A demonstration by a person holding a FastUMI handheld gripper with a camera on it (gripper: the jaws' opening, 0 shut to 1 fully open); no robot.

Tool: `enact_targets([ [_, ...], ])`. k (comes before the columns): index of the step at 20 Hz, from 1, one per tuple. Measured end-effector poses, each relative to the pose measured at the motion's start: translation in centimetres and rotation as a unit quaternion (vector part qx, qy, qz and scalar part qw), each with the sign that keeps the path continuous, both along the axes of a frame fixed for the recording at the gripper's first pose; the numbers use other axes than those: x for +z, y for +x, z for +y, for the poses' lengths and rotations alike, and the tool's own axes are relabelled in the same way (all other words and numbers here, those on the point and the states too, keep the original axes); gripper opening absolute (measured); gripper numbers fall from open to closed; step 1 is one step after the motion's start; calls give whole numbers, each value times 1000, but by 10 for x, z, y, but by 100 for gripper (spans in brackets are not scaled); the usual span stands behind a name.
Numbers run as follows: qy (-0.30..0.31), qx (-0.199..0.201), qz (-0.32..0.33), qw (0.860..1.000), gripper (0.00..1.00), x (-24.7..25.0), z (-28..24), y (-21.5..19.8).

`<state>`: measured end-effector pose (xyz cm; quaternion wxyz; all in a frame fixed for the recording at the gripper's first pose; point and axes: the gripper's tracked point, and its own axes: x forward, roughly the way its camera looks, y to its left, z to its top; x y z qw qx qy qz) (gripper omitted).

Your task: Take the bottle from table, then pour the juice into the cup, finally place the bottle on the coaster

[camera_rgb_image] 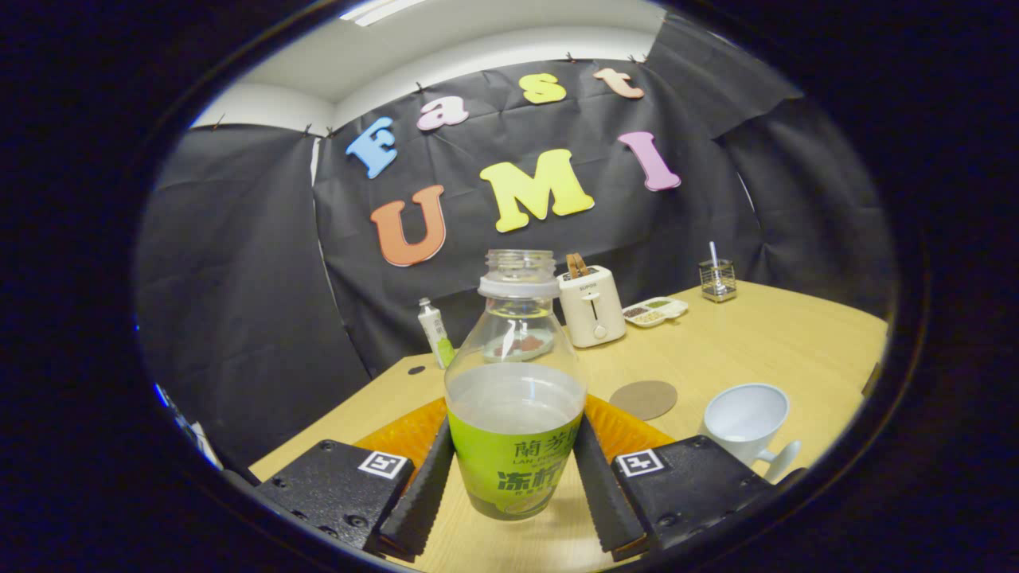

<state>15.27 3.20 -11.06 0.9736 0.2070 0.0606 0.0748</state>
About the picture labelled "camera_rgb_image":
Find black backdrop cloth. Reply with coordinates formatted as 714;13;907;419
134;12;899;470

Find white cup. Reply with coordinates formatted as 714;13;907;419
702;383;802;485

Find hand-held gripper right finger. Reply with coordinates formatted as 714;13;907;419
575;394;781;562

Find white divided snack tray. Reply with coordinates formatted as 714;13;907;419
622;297;689;329

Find slim white green bottle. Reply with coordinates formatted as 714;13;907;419
417;298;458;370

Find long ceiling light panel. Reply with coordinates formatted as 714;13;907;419
338;0;431;28

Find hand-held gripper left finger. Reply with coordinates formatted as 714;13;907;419
255;396;456;558

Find pale green plate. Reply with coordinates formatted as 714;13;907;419
482;330;556;363

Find round brown coaster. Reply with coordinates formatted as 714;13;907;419
609;380;679;422

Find cream toaster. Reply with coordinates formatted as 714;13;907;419
557;265;627;349

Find clear juice bottle green label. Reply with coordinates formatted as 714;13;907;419
444;249;588;522

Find wooden table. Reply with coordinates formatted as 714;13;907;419
248;280;890;573

